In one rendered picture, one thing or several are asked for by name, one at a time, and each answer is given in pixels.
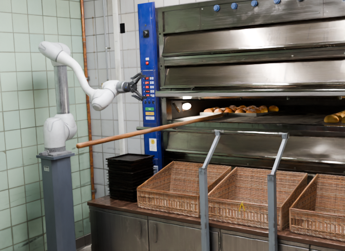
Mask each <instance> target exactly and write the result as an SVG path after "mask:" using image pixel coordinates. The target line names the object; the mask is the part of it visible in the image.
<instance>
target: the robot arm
mask: <svg viewBox="0 0 345 251"><path fill-rule="evenodd" d="M38 49H39V51H40V53H41V54H42V55H44V56H45V57H47V58H49V59H50V60H51V63H52V65H53V67H54V82H55V96H56V111H57V114H56V115H55V116H54V117H52V118H48V119H47V120H46V121H45V123H44V127H43V139H44V146H45V150H44V151H43V152H41V153H39V155H40V156H51V157H56V156H60V155H65V154H69V153H72V151H69V150H66V146H65V142H66V141H68V140H70V139H71V138H73V137H74V136H75V134H76V131H77V126H76V123H75V121H74V117H73V115H72V114H71V113H70V109H69V93H68V77H67V66H68V67H70V68H71V69H72V70H73V71H74V73H75V75H76V77H77V79H78V81H79V83H80V86H81V88H82V89H83V91H84V92H85V93H86V94H87V95H88V96H89V97H90V98H91V101H92V107H93V109H94V110H96V111H102V110H104V109H105V108H106V107H107V106H108V105H109V104H110V103H111V102H112V100H113V99H114V98H115V97H116V96H117V95H119V94H120V93H128V92H131V93H132V95H131V97H134V98H136V99H137V100H139V101H143V99H147V97H152V96H142V95H141V94H140V93H139V92H138V91H137V89H138V88H137V83H138V81H139V80H140V79H141V78H150V76H146V75H142V73H141V72H139V73H138V74H136V75H135V76H133V77H131V78H130V79H131V82H127V81H117V80H111V81H107V82H105V83H103V85H102V89H96V90H95V89H92V88H91V87H90V86H89V85H88V83H87V80H86V78H85V75H84V73H83V71H82V68H81V67H80V65H79V64H78V62H77V61H75V60H74V59H73V58H72V57H70V49H69V48H68V46H66V45H65V44H63V43H52V42H47V41H43V42H41V43H40V44H39V47H38ZM137 77H138V78H137ZM135 78H137V79H136V80H135V81H133V80H134V79H135ZM134 93H136V94H137V95H138V96H136V95H135V94H134Z"/></svg>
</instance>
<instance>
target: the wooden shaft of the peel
mask: <svg viewBox="0 0 345 251"><path fill-rule="evenodd" d="M223 116H224V115H223V114H222V113H220V114H215V115H210V116H207V117H202V118H197V119H192V120H188V121H183V122H178V123H173V124H168V125H163V126H159V127H154V128H149V129H144V130H139V131H134V132H129V133H125V134H120V135H117V136H111V137H107V138H102V139H97V140H92V141H88V142H83V143H78V144H76V148H78V149H79V148H84V147H88V146H93V145H98V144H102V143H107V142H111V141H116V140H120V139H125V138H130V137H134V136H139V135H142V134H146V133H151V132H155V131H160V130H164V129H169V128H174V127H178V126H183V125H187V124H192V123H196V122H201V121H206V120H210V119H215V118H219V117H223Z"/></svg>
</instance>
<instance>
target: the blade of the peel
mask: <svg viewBox="0 0 345 251"><path fill-rule="evenodd" d="M220 113H222V112H200V115H215V114H220ZM268 113H272V112H265V113H228V116H245V117H257V116H260V115H264V114H268Z"/></svg>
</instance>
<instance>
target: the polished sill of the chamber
mask: <svg viewBox="0 0 345 251"><path fill-rule="evenodd" d="M178 122H183V121H180V120H170V121H167V125H168V124H173V123H178ZM183 126H191V127H219V128H246V129H272V130H300V131H327V132H345V125H318V124H284V123H249V122H214V121H201V122H196V123H192V124H187V125H183Z"/></svg>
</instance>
